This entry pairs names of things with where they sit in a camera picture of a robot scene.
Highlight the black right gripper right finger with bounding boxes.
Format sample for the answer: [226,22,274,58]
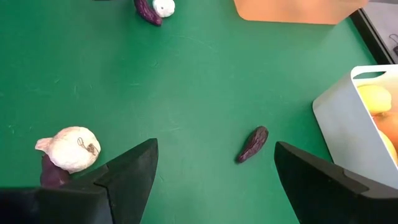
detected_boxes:
[274,141,398,224]

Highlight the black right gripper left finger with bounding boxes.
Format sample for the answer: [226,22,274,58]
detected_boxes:
[0,138,160,224]

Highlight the long purple eggplant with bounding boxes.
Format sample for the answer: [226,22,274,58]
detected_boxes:
[39,154,72,189]

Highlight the white garlic bulb with stem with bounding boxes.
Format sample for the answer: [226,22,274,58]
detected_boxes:
[34,126,102,174]

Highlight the large orange fruit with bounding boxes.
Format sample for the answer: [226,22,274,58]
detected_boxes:
[372,111,398,147]

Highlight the round white garlic bulb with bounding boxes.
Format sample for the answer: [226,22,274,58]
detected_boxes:
[152,0,176,19]

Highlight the small white plastic basket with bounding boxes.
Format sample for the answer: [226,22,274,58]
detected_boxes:
[312,64,398,190]

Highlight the green table mat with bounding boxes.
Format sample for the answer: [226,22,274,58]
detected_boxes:
[0,0,379,224]

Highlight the tan translucent plastic basket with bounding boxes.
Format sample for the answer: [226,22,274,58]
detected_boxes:
[233,0,370,26]

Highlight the black floor cable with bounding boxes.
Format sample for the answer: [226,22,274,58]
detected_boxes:
[388,33,398,57]

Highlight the black table frame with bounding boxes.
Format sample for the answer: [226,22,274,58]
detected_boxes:
[349,8,395,65]

